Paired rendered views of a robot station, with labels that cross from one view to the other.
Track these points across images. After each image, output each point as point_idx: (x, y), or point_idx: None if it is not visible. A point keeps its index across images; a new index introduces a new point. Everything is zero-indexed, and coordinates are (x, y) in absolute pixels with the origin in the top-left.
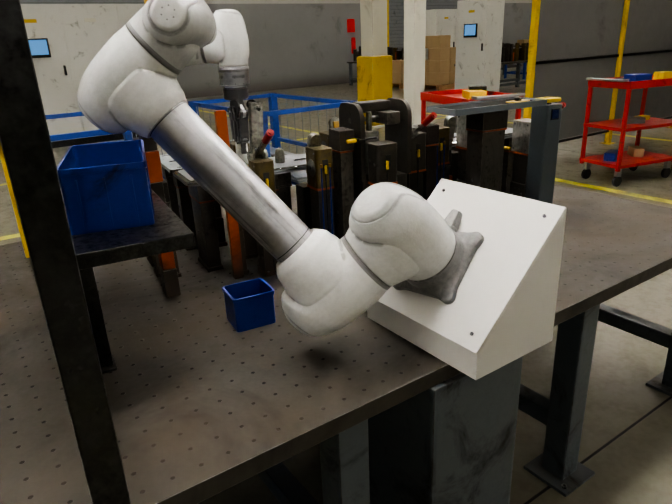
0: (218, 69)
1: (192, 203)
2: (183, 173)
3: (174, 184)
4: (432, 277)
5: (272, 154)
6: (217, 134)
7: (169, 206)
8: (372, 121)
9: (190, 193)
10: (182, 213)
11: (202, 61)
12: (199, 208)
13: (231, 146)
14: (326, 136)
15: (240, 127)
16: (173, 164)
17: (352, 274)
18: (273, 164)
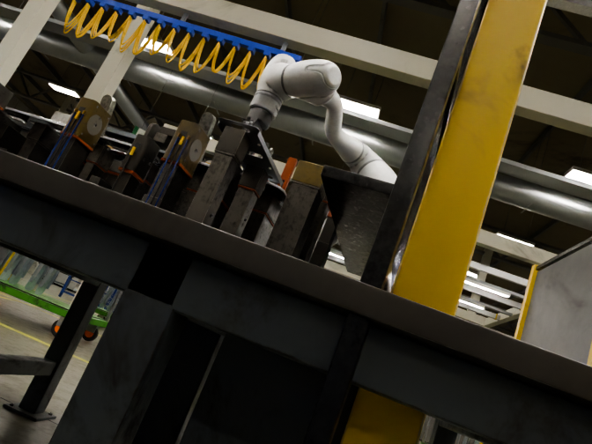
0: (280, 103)
1: (262, 223)
2: (282, 194)
3: (255, 189)
4: None
5: (151, 138)
6: (291, 176)
7: (212, 206)
8: (166, 144)
9: (270, 213)
10: (243, 229)
11: (294, 97)
12: (270, 232)
13: (205, 137)
14: (107, 115)
15: (254, 153)
16: (267, 167)
17: None
18: None
